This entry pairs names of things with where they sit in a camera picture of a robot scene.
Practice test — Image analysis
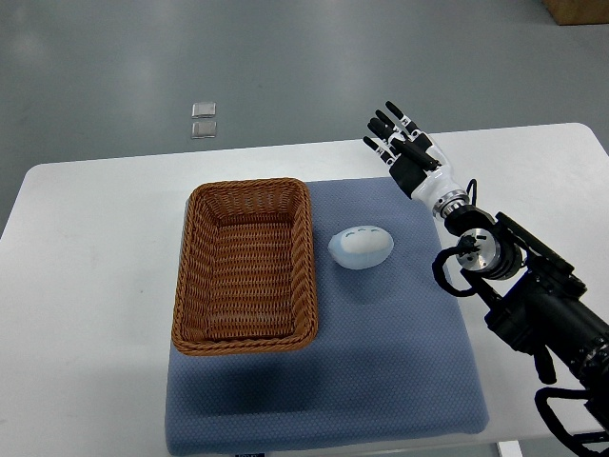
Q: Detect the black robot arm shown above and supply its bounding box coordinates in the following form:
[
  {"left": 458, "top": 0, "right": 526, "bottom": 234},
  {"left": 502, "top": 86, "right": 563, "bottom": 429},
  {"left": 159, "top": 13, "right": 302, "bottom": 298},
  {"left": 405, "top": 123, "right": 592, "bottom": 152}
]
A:
[{"left": 363, "top": 102, "right": 608, "bottom": 456}]

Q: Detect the brown cardboard box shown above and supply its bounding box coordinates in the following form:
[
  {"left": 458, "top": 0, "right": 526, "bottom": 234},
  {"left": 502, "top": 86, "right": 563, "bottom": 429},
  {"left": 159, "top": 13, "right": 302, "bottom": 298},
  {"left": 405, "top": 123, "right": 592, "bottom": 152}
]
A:
[{"left": 542, "top": 0, "right": 608, "bottom": 26}]

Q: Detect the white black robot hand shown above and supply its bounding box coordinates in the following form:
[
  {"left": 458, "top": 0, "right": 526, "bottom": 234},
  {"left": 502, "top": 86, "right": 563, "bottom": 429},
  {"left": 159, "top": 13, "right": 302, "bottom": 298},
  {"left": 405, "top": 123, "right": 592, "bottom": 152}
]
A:
[{"left": 363, "top": 101, "right": 466, "bottom": 210}]

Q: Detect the upper metal floor plate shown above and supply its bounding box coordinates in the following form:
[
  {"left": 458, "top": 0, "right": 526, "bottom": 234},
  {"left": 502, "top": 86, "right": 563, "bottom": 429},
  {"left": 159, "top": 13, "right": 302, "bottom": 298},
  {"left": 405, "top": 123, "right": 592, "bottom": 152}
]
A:
[{"left": 191, "top": 102, "right": 217, "bottom": 119}]

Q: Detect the blue padded mat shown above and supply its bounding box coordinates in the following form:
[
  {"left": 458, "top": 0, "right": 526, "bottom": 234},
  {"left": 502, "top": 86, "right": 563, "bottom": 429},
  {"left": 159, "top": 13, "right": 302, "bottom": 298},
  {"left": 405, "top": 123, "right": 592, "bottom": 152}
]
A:
[{"left": 166, "top": 178, "right": 488, "bottom": 455}]

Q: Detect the brown wicker basket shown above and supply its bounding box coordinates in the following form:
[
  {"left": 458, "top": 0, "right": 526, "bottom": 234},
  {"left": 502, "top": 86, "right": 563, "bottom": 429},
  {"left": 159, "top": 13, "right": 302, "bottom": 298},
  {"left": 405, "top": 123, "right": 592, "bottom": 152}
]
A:
[{"left": 171, "top": 178, "right": 319, "bottom": 356}]

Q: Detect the blue white plush toy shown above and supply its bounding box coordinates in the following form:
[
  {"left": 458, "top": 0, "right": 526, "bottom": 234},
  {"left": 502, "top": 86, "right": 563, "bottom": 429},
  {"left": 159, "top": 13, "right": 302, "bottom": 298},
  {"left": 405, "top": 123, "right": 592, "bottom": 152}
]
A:
[{"left": 327, "top": 226, "right": 394, "bottom": 270}]

